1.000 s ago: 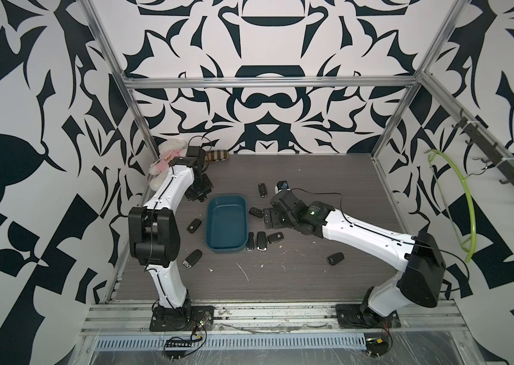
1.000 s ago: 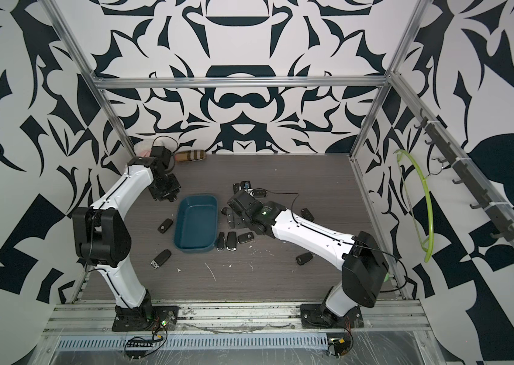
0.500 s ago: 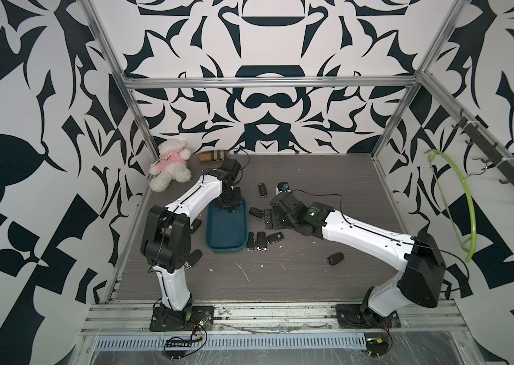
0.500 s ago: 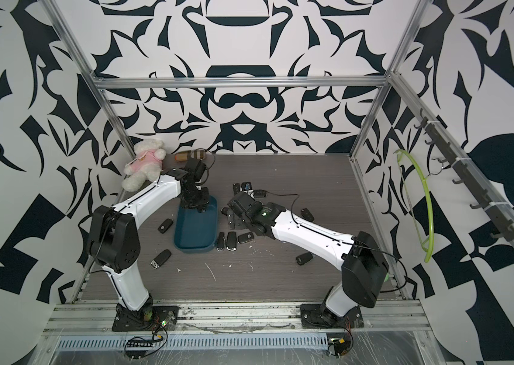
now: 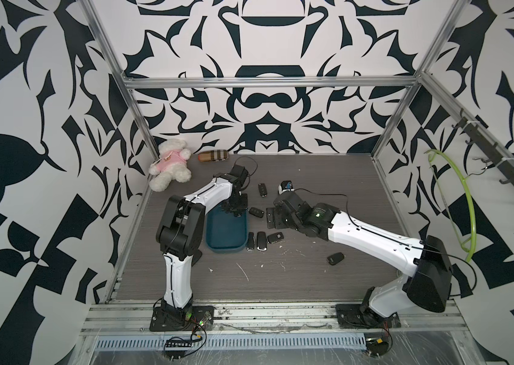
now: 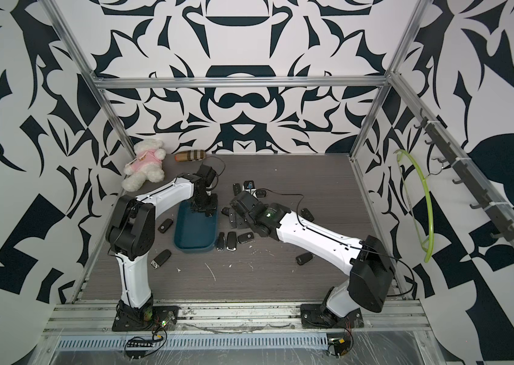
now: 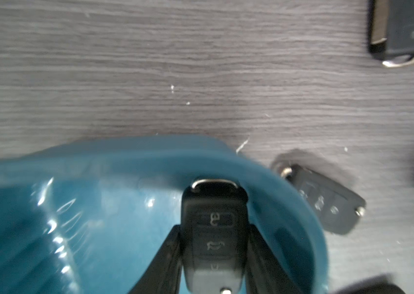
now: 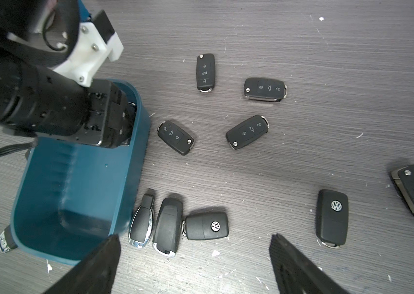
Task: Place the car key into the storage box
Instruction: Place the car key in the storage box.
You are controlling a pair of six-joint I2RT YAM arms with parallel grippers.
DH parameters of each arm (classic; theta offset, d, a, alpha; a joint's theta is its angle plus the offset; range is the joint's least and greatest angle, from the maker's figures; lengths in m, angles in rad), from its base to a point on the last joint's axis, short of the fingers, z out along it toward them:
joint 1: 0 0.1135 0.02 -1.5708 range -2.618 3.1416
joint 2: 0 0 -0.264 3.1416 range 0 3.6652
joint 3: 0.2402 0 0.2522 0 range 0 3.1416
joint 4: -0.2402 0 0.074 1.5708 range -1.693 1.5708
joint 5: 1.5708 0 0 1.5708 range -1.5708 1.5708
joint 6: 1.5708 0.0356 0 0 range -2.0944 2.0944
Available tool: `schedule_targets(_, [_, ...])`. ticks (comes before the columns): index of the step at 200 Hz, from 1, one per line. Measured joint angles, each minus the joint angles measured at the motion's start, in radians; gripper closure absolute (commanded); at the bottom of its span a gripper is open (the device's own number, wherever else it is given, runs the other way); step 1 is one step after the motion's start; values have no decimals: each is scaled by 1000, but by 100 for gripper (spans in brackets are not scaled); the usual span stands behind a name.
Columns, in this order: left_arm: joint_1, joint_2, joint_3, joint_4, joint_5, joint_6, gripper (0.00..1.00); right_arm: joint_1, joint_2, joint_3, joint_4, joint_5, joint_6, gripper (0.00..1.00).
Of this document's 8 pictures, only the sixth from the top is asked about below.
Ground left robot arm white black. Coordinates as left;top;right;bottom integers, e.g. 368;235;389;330
106;172;218;310

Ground brown checkered pouch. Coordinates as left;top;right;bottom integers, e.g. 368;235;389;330
174;150;206;162

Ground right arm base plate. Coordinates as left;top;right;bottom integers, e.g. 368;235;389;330
299;304;365;329

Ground green plastic hanger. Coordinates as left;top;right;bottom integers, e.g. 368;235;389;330
393;149;436;264

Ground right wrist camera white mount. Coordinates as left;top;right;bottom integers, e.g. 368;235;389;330
243;180;256;193

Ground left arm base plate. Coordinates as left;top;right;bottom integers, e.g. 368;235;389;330
112;302;179;332

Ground black flip key silver end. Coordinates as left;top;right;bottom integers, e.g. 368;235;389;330
215;232;226;251

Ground black wall hook rack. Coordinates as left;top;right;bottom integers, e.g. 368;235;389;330
416;109;514;242

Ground black connector block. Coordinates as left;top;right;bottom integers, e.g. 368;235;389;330
326;338;351;358
123;337;155;360

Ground black connector block left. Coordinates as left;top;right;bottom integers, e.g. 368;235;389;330
123;337;155;360

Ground teal plastic storage box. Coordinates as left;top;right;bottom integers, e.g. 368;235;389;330
173;201;218;253

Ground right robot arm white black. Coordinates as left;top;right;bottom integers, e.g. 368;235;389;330
230;191;396;318

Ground white teddy bear pink shirt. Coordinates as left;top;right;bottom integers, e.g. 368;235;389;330
122;138;167;193

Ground black connector block right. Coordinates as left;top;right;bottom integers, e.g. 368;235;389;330
326;338;351;358

